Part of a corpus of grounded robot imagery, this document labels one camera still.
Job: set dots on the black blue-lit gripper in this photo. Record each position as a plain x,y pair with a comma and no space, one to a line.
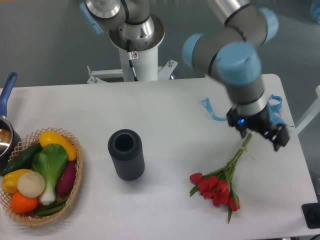
260,123

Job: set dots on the red tulip bouquet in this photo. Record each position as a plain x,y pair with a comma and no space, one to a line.
218,185

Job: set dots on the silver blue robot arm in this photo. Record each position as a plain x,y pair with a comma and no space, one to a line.
228,57

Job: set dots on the light blue ribbon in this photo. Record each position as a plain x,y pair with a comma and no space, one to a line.
275,104

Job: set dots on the black device at edge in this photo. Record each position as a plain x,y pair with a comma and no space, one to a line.
311,212

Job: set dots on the dark grey ribbed vase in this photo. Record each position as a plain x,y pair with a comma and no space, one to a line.
126,151

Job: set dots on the purple sweet potato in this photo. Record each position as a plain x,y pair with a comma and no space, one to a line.
67,179

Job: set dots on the yellow squash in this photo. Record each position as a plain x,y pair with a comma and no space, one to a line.
52,137

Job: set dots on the green bok choy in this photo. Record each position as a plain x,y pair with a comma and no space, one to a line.
50,164

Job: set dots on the green bean pod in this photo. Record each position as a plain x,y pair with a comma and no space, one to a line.
51,209

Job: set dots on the woven wicker basket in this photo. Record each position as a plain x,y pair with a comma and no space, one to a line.
30,219

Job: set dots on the beige garlic bulb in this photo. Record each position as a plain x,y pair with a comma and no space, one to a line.
31,184

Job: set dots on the dark green cucumber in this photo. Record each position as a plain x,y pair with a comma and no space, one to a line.
23,160

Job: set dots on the orange fruit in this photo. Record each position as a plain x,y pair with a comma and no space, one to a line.
21,204

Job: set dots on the yellow bell pepper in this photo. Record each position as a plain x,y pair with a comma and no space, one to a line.
10,180

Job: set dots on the white frame at right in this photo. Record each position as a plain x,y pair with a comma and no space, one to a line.
309,114

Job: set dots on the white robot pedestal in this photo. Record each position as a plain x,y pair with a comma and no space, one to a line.
141,66

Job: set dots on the blue handled saucepan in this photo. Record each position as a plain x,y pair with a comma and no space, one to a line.
9,138

